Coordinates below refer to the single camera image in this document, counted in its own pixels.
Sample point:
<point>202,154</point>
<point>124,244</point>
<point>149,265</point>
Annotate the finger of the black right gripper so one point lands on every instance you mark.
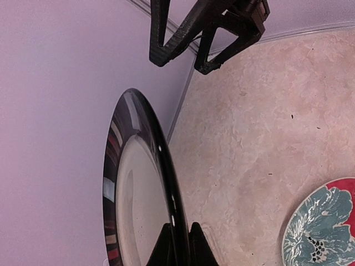
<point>203,18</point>
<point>243,41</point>

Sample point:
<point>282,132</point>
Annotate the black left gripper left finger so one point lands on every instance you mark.
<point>163,252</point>

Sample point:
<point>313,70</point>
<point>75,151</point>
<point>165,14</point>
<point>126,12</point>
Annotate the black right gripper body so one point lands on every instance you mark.
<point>245,16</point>

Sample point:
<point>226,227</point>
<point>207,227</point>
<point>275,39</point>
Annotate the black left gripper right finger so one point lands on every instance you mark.
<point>200,251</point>

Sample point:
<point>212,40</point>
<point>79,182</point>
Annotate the black rimmed striped plate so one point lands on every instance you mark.
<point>140,188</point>

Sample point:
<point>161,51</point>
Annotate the red teal floral plate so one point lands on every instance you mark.
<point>321,230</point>

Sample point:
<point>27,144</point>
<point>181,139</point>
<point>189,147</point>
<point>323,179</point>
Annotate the left aluminium corner post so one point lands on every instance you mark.
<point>165,87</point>

